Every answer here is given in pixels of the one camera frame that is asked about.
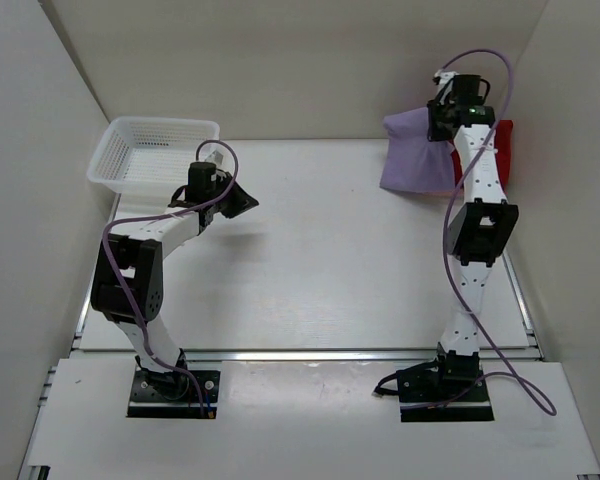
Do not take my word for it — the purple t shirt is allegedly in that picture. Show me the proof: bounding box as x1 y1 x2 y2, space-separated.
380 107 455 194

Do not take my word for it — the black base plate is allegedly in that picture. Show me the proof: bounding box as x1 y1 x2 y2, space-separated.
397 369 495 423
127 368 221 420

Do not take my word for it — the pink folded t shirt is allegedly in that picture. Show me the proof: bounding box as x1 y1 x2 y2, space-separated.
420 189 453 197

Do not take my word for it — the red folded t shirt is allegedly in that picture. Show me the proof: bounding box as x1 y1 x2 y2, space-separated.
451 119 514 189

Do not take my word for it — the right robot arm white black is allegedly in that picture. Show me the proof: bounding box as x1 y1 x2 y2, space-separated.
374 70 519 408

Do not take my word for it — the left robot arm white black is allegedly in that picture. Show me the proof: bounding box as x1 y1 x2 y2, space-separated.
91 161 259 402

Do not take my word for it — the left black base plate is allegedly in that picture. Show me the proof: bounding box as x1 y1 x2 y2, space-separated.
127 368 221 420

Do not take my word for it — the white plastic basket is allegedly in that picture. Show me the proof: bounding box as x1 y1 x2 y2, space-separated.
87 116 220 197

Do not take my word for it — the aluminium rail frame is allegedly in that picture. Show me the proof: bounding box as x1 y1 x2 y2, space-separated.
17 199 600 480

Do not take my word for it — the purple cable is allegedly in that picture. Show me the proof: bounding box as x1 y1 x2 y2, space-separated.
101 140 239 419
399 48 557 417

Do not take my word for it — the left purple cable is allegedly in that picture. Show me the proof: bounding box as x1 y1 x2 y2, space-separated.
101 140 239 419

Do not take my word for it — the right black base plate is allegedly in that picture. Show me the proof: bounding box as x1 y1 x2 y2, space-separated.
397 369 495 423

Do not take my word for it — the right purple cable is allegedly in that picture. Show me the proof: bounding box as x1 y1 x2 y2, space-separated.
399 48 557 417

